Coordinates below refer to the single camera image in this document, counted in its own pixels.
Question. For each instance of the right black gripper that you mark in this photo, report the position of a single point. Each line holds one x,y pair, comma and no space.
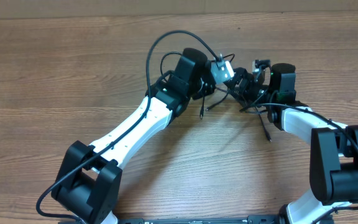
247,79

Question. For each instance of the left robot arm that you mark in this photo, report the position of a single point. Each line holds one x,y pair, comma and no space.
89,178

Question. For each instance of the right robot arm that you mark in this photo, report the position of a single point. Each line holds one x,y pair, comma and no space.
333,146

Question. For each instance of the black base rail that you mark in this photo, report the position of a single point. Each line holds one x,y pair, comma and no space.
251,219

